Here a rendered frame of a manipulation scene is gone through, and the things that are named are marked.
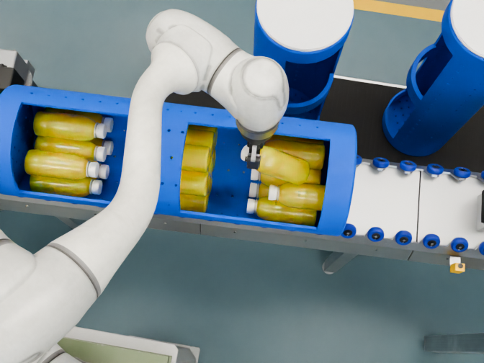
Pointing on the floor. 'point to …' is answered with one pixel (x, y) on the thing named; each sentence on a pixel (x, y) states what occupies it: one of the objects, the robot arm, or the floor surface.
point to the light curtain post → (455, 343)
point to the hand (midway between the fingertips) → (254, 151)
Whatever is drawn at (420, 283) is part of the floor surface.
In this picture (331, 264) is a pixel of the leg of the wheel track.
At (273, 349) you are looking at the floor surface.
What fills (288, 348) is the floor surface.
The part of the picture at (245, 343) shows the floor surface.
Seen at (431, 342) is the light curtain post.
